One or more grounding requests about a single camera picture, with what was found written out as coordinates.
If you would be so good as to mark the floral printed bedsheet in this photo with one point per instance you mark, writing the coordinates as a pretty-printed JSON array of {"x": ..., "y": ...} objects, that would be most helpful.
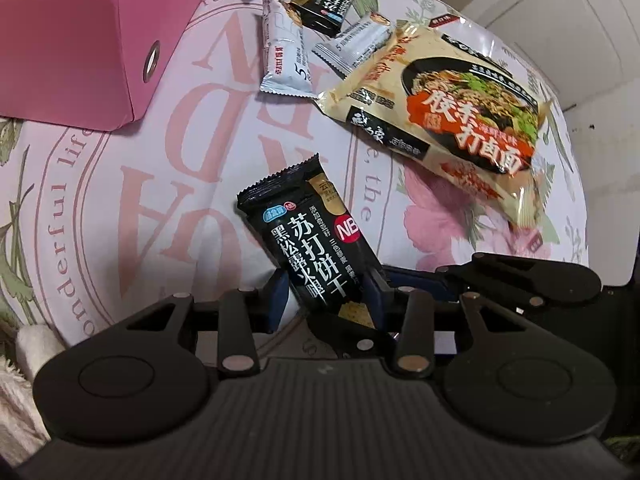
[{"x": 150, "y": 185}]

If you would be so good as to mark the black cracker packet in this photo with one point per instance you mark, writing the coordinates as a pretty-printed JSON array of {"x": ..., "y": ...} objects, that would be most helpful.
[
  {"x": 310, "y": 250},
  {"x": 325, "y": 2}
]

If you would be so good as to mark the white snack bar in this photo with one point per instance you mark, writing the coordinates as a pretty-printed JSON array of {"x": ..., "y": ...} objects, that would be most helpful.
[
  {"x": 287, "y": 55},
  {"x": 355, "y": 42}
]

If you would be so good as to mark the fluffy white blanket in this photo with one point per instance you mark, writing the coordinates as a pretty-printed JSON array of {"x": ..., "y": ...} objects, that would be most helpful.
[{"x": 25, "y": 385}]

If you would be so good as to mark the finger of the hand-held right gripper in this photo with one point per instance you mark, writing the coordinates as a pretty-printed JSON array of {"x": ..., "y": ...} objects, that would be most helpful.
[
  {"x": 350, "y": 341},
  {"x": 430, "y": 280}
]

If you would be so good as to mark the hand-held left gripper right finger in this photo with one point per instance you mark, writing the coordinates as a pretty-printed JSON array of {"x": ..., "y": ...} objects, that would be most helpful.
[{"x": 376, "y": 300}]

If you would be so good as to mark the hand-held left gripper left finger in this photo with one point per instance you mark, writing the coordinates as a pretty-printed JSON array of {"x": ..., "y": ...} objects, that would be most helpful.
[{"x": 271, "y": 305}]

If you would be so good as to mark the white door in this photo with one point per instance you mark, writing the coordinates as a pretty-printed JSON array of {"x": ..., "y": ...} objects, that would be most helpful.
[{"x": 565, "y": 25}]

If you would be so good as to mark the pink cardboard box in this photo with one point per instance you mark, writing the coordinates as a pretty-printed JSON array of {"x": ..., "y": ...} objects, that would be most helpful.
[{"x": 75, "y": 60}]

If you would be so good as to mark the yellow instant noodle packet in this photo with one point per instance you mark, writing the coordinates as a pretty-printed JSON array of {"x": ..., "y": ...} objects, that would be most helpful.
[{"x": 450, "y": 110}]

